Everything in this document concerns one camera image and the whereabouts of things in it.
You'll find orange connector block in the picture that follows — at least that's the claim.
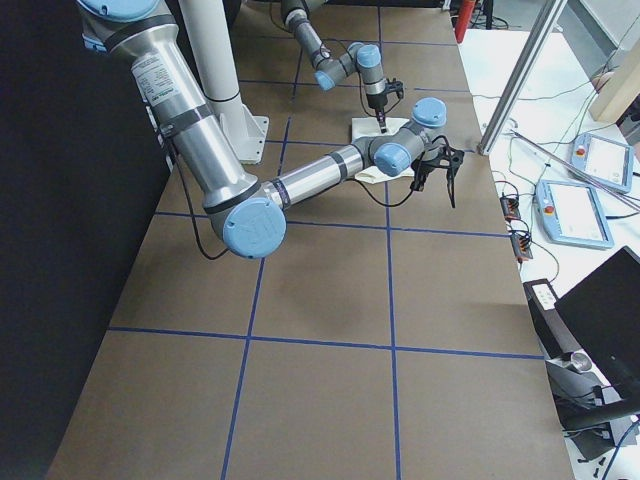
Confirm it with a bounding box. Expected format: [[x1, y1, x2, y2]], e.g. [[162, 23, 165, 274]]
[[499, 195, 521, 222], [509, 230, 533, 263]]

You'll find grey teach pendant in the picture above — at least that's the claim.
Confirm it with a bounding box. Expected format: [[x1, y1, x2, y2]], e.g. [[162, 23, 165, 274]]
[[535, 180, 614, 250], [570, 133, 634, 194]]

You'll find far orange connector block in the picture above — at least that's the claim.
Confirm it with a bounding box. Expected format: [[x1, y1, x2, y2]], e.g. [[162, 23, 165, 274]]
[[499, 195, 521, 222]]

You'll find cream long-sleeve printed shirt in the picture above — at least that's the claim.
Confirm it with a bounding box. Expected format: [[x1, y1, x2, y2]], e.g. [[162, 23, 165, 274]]
[[351, 117, 414, 184]]

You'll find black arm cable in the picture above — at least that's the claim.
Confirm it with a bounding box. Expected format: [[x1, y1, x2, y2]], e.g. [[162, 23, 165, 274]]
[[352, 134, 451, 207]]

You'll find far grey teach pendant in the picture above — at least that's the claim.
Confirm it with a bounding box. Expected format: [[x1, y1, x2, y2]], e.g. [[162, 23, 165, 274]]
[[570, 133, 634, 194]]

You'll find black box white label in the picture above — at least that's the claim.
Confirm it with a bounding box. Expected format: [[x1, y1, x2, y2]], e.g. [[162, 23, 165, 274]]
[[523, 279, 558, 311]]

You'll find grey aluminium frame post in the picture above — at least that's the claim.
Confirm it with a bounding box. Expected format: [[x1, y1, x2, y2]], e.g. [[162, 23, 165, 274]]
[[478, 0, 568, 156]]

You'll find near orange connector block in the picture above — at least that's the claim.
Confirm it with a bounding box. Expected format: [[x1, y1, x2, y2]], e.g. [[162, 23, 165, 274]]
[[509, 230, 533, 263]]

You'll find near grey teach pendant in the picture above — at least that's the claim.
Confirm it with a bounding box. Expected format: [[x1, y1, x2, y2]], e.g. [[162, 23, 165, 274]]
[[535, 180, 614, 250]]

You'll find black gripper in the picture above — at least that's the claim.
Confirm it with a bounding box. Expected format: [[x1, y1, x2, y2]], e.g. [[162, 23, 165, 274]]
[[364, 78, 404, 134], [410, 146, 465, 208]]

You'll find red fire extinguisher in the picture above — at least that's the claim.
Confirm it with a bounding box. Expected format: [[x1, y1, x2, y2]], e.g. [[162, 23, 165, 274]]
[[454, 0, 476, 44]]

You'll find black monitor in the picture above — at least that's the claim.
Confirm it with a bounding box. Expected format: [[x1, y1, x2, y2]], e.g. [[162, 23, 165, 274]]
[[556, 246, 639, 398]]

